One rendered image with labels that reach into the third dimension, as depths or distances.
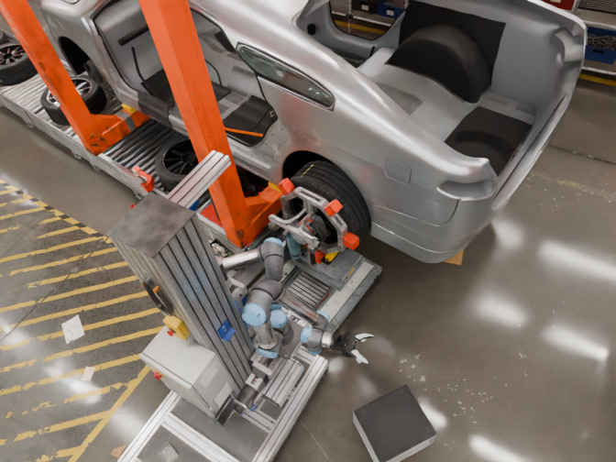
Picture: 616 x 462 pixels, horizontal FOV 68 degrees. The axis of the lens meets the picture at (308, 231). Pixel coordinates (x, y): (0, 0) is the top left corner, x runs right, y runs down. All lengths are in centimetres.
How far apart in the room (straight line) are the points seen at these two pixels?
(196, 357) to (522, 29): 320
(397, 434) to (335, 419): 55
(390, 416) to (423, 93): 248
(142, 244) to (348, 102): 144
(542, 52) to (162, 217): 308
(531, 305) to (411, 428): 152
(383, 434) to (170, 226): 192
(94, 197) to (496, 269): 399
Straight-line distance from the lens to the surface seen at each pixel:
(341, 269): 372
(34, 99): 667
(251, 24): 314
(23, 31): 427
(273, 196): 366
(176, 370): 241
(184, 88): 261
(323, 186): 299
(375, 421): 311
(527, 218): 458
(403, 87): 403
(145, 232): 184
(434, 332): 375
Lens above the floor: 334
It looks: 52 degrees down
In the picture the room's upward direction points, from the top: 8 degrees counter-clockwise
